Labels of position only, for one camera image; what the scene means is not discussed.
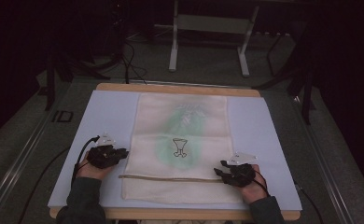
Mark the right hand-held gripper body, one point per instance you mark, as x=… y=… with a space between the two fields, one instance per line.
x=240 y=174

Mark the wooden table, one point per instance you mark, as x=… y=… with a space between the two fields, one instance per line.
x=177 y=89

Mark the white table mat board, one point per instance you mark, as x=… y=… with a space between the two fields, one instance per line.
x=108 y=118

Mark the white metal stand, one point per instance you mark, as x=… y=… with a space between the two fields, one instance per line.
x=212 y=24

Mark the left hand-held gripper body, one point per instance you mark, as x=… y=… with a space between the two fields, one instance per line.
x=104 y=155

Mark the black floor bracket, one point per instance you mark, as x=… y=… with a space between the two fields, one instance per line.
x=62 y=116

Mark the person's right hand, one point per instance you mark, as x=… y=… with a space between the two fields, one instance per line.
x=254 y=191

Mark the metal floor rail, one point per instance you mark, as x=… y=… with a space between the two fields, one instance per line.
x=18 y=165
x=323 y=155

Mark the black tripod stand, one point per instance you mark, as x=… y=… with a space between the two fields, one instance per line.
x=62 y=67
x=298 y=81

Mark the person's left hand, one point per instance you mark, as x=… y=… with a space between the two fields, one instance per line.
x=90 y=171

